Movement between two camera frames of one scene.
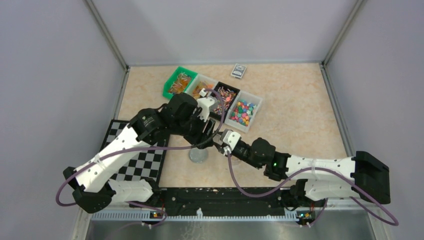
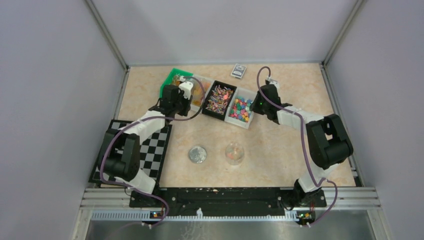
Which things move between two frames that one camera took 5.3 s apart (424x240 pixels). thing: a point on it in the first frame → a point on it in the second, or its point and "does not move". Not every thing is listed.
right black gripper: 222,149 → 253,106
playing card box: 238,70 does not move
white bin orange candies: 198,83 does not move
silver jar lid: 198,156 does not move
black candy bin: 229,94 does not move
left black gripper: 201,137 → 187,102
